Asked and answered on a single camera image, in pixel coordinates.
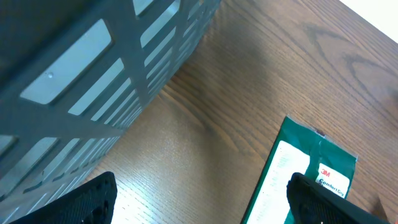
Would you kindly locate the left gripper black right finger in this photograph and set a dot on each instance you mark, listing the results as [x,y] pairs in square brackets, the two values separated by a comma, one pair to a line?
[312,203]

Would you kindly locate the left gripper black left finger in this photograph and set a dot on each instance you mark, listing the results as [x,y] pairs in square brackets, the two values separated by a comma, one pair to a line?
[90,203]

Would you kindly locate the green snack bag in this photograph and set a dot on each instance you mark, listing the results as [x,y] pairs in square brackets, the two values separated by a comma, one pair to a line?
[298,148]

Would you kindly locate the grey plastic mesh basket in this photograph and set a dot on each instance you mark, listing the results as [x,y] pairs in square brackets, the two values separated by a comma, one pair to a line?
[75,75]

